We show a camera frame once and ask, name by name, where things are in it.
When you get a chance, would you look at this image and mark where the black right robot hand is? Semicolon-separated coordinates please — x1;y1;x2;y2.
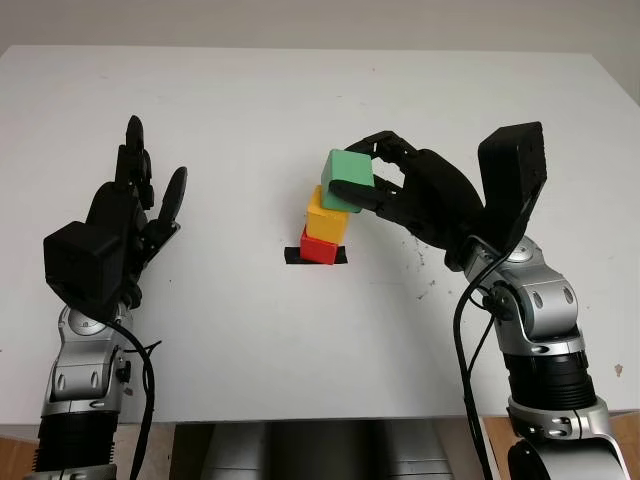
329;130;486;274

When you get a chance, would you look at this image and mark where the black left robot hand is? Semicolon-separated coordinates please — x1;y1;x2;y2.
87;115;189;307

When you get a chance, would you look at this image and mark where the green cube block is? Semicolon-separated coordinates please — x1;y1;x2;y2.
319;148;376;215

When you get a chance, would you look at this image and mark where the yellow cube block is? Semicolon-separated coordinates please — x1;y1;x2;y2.
305;185;350;245

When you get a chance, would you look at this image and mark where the red cube block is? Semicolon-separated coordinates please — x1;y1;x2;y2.
298;224;338;265

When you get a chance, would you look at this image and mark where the black tape strip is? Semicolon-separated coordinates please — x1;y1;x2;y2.
283;245;349;266

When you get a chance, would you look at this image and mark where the white table leg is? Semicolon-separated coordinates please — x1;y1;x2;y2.
474;417;506;480

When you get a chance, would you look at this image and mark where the grey robot torso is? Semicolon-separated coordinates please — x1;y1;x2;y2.
172;422;481;480

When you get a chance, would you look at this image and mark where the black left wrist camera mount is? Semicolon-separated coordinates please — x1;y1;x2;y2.
42;221;126;321

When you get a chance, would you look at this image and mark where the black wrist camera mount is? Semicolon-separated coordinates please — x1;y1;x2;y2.
42;221;126;321
477;121;550;259

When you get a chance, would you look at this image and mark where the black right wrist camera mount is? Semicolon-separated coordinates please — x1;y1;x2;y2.
477;121;550;259

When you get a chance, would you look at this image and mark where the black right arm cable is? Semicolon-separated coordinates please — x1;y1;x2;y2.
452;249;511;480

